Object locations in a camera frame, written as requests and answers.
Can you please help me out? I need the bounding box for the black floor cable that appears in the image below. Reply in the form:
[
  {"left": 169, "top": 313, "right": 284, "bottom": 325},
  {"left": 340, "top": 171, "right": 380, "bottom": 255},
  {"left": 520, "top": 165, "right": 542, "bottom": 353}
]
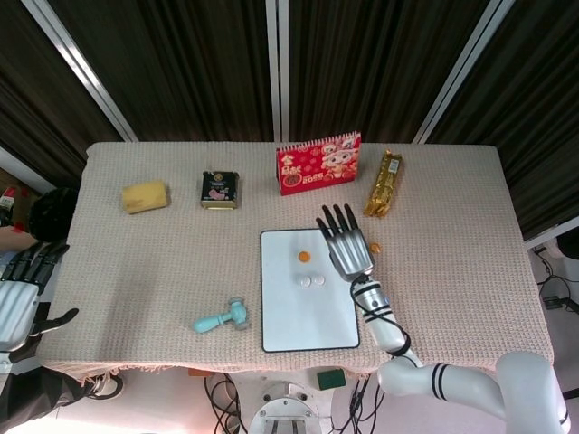
[
  {"left": 329, "top": 375, "right": 385, "bottom": 434},
  {"left": 203, "top": 373, "right": 254, "bottom": 434}
]

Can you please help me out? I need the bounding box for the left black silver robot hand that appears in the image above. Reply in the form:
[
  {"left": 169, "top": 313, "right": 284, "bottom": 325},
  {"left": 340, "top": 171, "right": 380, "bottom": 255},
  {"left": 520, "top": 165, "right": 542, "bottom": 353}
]
[{"left": 0, "top": 241, "right": 81, "bottom": 353}]

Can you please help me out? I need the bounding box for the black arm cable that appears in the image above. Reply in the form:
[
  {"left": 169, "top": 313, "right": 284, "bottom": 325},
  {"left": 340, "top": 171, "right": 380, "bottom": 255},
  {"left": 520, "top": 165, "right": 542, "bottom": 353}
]
[{"left": 350, "top": 275, "right": 413, "bottom": 358}]

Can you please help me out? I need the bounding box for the red desk calendar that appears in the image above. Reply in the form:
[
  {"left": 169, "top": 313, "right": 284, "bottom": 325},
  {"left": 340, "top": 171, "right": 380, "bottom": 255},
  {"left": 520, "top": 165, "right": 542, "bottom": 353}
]
[{"left": 275, "top": 130, "right": 363, "bottom": 197}]

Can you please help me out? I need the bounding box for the beige waffle tablecloth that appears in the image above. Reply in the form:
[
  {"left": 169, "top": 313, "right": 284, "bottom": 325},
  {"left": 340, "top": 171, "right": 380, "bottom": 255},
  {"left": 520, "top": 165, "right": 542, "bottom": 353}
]
[{"left": 38, "top": 141, "right": 556, "bottom": 385}]

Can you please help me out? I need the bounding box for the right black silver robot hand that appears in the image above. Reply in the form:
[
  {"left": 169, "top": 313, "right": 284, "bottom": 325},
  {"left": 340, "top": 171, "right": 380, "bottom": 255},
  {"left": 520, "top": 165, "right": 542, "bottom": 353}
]
[{"left": 315, "top": 203, "right": 376, "bottom": 282}]

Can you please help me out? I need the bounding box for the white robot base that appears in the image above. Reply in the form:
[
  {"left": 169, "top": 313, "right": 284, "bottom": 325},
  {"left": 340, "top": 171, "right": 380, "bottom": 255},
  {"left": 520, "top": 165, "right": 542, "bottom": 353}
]
[{"left": 247, "top": 368, "right": 327, "bottom": 434}]

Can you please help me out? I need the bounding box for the teal toy hammer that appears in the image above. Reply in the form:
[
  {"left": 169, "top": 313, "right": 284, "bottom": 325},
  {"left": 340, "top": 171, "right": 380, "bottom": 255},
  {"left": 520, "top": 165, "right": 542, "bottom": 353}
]
[{"left": 194, "top": 297, "right": 250, "bottom": 335}]

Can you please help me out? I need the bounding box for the black round chair back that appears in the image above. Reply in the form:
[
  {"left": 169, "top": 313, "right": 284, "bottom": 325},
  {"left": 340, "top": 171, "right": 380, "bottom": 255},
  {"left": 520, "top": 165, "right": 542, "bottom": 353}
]
[{"left": 27, "top": 187, "right": 79, "bottom": 248}]

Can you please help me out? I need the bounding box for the yellow green sponge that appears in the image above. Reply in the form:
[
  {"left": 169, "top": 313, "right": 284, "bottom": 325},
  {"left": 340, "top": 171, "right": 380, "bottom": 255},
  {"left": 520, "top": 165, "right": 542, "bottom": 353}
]
[{"left": 120, "top": 179, "right": 172, "bottom": 214}]

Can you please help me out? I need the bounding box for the white aluminium frame post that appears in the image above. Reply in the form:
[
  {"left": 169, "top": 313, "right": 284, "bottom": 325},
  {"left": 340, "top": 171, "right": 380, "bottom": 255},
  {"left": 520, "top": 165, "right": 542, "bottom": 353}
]
[
  {"left": 26, "top": 0, "right": 138, "bottom": 143},
  {"left": 0, "top": 145, "right": 58, "bottom": 193},
  {"left": 413, "top": 0, "right": 506, "bottom": 145},
  {"left": 524, "top": 221, "right": 579, "bottom": 250},
  {"left": 265, "top": 0, "right": 290, "bottom": 143}
]

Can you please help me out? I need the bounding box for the white magnetic board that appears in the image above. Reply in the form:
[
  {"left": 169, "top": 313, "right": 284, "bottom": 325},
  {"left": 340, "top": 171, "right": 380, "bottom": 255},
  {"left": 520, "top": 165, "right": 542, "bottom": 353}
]
[{"left": 259, "top": 229, "right": 362, "bottom": 354}]

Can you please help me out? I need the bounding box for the black gold tin can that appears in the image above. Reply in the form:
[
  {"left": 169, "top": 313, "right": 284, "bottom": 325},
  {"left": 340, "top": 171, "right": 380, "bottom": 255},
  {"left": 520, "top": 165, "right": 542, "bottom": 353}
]
[{"left": 200, "top": 170, "right": 241, "bottom": 212}]

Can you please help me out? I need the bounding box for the cardboard box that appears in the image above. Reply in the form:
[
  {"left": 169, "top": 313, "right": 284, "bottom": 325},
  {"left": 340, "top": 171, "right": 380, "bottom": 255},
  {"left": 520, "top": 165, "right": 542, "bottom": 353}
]
[{"left": 0, "top": 223, "right": 40, "bottom": 254}]

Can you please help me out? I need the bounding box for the gold foil package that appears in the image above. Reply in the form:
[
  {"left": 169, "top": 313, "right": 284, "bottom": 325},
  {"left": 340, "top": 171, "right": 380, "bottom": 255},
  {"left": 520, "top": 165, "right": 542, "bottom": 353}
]
[{"left": 364, "top": 150, "right": 403, "bottom": 219}]

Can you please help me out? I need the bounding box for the white shoe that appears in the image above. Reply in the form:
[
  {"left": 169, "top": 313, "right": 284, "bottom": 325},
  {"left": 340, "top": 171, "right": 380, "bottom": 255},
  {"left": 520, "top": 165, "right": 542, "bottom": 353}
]
[{"left": 92, "top": 374, "right": 124, "bottom": 401}]

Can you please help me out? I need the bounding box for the green sponge block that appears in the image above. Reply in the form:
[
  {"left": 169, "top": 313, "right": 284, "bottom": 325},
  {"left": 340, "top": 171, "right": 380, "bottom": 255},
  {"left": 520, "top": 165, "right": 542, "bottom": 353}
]
[{"left": 316, "top": 368, "right": 347, "bottom": 391}]

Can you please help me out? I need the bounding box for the dark pleated curtain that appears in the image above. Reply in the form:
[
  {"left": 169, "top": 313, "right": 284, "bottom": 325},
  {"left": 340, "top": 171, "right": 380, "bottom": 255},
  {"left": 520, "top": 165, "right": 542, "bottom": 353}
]
[{"left": 0, "top": 0, "right": 579, "bottom": 241}]

